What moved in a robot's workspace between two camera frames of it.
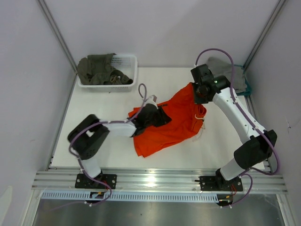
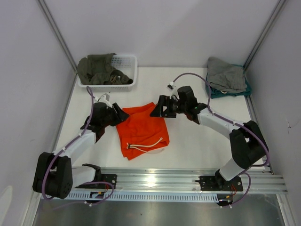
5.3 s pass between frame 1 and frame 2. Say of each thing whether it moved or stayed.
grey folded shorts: stayed
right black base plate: stayed
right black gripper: moved
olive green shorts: stayed
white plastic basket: stayed
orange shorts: moved
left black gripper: moved
